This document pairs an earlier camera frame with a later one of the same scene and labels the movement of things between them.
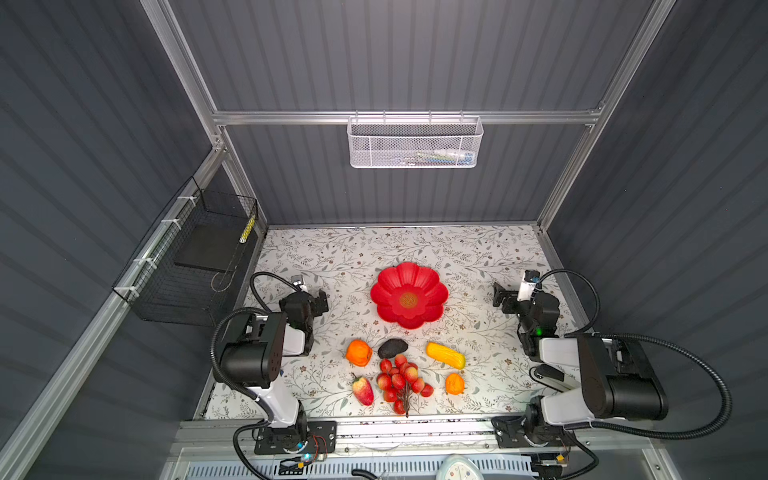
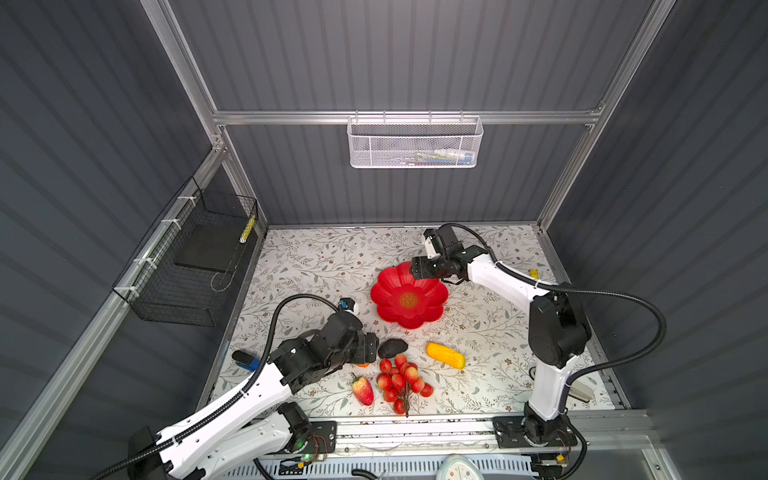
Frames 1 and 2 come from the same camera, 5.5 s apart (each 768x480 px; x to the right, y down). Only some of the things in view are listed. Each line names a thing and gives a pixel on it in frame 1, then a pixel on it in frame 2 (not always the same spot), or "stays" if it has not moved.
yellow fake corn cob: x=445 y=355 stays
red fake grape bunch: x=397 y=379 stays
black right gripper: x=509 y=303 to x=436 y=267
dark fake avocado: x=391 y=347 stays
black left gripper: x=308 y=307 to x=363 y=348
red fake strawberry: x=363 y=390 stays
